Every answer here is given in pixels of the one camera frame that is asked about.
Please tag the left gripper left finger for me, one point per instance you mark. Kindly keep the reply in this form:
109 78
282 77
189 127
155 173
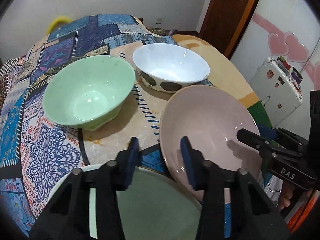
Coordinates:
115 175

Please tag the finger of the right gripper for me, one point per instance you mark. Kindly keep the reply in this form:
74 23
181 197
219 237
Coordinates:
265 146
282 136

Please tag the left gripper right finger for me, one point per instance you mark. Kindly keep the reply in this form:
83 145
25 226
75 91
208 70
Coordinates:
204 175

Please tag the pink deep plate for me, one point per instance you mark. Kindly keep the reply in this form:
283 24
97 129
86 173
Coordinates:
210 118

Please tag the mint green plate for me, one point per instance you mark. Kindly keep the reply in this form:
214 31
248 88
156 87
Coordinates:
156 207

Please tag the mint green bowl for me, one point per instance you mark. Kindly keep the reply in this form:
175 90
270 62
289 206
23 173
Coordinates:
89 92

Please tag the white bowl with dots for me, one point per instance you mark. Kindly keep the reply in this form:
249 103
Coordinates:
169 68

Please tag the right hand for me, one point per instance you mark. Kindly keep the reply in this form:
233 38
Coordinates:
286 196

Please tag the white sticker suitcase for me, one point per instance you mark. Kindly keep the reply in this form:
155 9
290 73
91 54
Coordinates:
277 91

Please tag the blue patchwork bedspread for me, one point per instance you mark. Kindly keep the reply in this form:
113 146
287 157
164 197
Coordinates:
38 155

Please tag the white wardrobe with hearts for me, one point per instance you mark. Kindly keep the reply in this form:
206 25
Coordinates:
287 31

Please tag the brown wooden door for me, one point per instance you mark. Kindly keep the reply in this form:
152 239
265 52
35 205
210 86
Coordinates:
225 23

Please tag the dark patterned bag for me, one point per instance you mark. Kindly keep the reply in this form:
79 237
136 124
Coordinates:
161 32

